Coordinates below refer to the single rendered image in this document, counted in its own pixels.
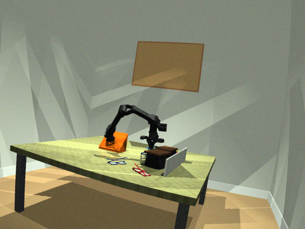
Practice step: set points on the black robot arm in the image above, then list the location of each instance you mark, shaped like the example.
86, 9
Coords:
152, 119

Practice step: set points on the grey flat panel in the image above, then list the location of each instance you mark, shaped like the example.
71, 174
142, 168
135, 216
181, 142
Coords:
174, 161

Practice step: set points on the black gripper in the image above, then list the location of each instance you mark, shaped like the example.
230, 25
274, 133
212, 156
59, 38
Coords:
151, 139

